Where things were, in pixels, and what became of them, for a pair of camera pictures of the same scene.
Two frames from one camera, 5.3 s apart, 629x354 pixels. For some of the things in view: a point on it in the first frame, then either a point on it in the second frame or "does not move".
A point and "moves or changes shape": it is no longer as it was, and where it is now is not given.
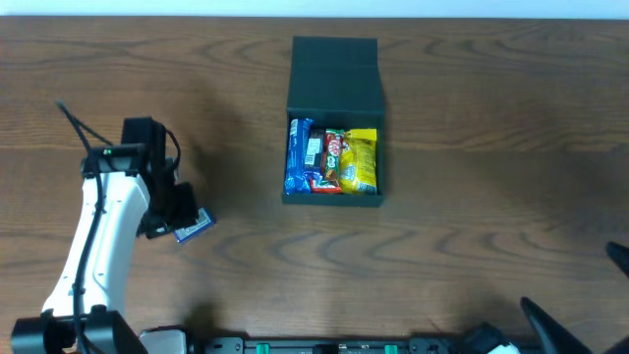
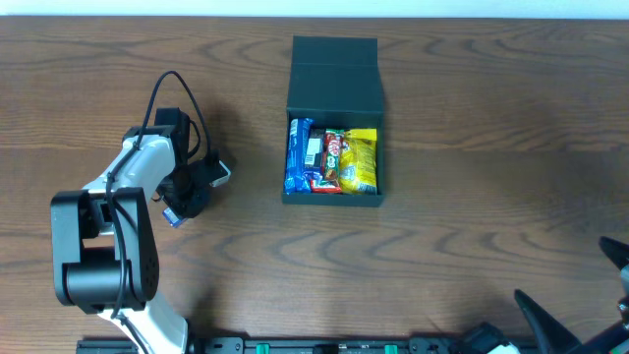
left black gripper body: x=170 y=208 → x=185 y=190
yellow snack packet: x=359 y=162 does not move
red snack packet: x=324 y=187 does not move
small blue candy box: x=202 y=221 moves or changes shape
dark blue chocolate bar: x=314 y=152 does not move
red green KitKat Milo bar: x=333 y=149 does not move
